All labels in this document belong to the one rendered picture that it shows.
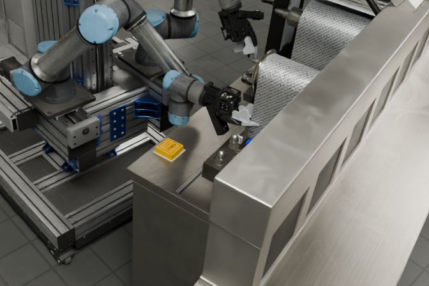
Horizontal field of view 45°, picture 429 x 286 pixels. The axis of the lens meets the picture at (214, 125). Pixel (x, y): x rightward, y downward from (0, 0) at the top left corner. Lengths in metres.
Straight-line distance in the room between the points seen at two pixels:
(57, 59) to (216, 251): 1.30
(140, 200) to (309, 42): 0.77
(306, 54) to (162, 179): 0.63
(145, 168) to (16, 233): 1.20
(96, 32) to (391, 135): 0.99
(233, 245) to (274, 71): 0.94
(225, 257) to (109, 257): 1.95
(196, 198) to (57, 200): 1.11
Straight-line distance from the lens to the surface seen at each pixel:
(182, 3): 2.35
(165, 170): 1.76
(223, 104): 1.68
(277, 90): 1.58
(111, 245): 2.71
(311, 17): 1.73
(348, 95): 0.85
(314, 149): 0.72
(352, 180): 1.02
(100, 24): 1.73
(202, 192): 1.69
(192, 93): 1.72
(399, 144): 1.16
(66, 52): 1.88
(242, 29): 1.86
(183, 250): 1.83
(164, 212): 1.77
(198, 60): 4.11
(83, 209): 2.58
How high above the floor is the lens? 2.09
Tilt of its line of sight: 37 degrees down
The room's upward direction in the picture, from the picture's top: 7 degrees clockwise
